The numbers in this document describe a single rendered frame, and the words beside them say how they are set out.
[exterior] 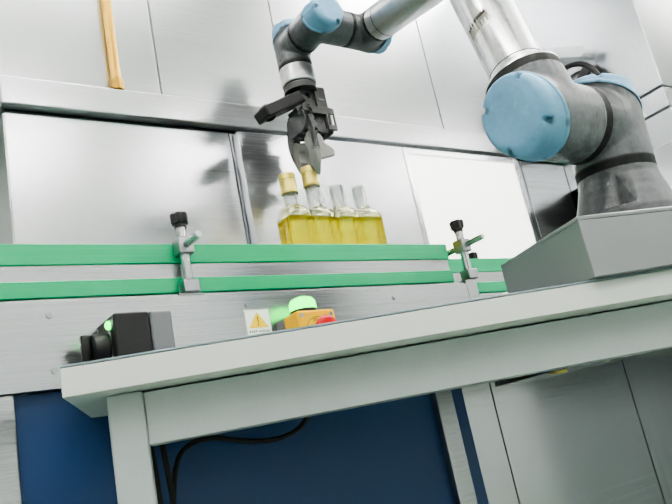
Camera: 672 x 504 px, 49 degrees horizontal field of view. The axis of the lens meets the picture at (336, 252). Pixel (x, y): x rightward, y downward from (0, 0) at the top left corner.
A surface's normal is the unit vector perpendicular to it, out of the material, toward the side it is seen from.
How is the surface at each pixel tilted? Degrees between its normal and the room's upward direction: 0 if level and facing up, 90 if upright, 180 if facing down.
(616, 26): 90
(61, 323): 90
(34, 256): 90
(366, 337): 90
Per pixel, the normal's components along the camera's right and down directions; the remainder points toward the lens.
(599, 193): -0.77, -0.32
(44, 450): 0.54, -0.33
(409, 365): 0.18, -0.30
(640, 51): -0.82, 0.00
